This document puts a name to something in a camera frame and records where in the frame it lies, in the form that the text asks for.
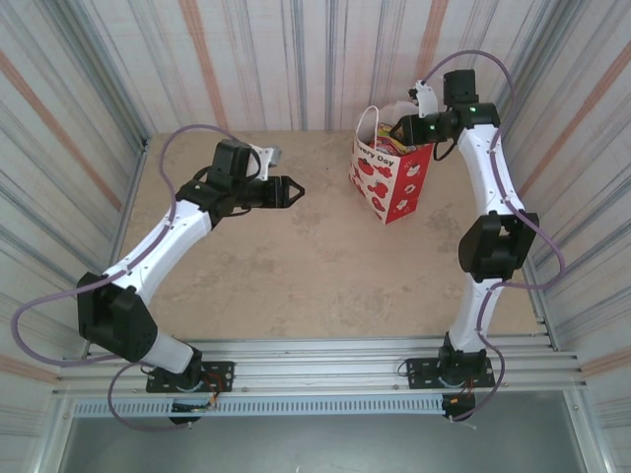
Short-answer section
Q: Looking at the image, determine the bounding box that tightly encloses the red and white paper bag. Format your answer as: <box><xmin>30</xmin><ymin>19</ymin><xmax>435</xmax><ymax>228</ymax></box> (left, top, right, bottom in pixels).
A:
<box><xmin>347</xmin><ymin>101</ymin><xmax>438</xmax><ymax>227</ymax></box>

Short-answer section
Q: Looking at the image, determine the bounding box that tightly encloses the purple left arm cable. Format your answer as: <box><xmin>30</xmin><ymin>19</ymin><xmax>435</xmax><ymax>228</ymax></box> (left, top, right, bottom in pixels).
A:
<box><xmin>10</xmin><ymin>125</ymin><xmax>247</xmax><ymax>434</ymax></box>

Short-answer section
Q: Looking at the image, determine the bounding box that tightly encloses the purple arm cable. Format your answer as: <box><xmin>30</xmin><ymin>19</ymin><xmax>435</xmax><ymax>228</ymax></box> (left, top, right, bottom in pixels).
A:
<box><xmin>10</xmin><ymin>125</ymin><xmax>247</xmax><ymax>434</ymax></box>
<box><xmin>422</xmin><ymin>49</ymin><xmax>567</xmax><ymax>424</ymax></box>

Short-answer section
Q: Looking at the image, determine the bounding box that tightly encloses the aluminium side rail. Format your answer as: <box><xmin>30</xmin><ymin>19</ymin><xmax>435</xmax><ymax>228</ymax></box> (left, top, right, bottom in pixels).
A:
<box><xmin>482</xmin><ymin>132</ymin><xmax>561</xmax><ymax>349</ymax></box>
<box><xmin>81</xmin><ymin>137</ymin><xmax>152</xmax><ymax>359</ymax></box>

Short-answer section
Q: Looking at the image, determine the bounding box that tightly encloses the aluminium rail frame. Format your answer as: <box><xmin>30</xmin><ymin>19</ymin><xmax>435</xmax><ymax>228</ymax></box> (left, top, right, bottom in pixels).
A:
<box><xmin>51</xmin><ymin>336</ymin><xmax>591</xmax><ymax>399</ymax></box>

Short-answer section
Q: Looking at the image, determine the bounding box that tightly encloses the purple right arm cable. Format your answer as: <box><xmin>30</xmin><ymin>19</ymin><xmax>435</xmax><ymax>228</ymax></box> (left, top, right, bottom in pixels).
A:
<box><xmin>422</xmin><ymin>49</ymin><xmax>567</xmax><ymax>424</ymax></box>

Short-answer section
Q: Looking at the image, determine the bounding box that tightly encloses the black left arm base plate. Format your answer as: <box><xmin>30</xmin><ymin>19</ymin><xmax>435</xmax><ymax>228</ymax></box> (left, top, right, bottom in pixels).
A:
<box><xmin>146</xmin><ymin>361</ymin><xmax>236</xmax><ymax>394</ymax></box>

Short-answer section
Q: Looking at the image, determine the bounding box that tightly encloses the perforated metal cable tray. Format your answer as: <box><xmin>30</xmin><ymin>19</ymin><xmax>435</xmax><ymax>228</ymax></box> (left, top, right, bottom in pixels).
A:
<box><xmin>71</xmin><ymin>396</ymin><xmax>448</xmax><ymax>419</ymax></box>

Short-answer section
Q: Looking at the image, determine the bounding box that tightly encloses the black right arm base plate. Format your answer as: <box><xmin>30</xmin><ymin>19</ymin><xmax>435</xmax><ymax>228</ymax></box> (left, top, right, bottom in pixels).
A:
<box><xmin>406</xmin><ymin>357</ymin><xmax>494</xmax><ymax>390</ymax></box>

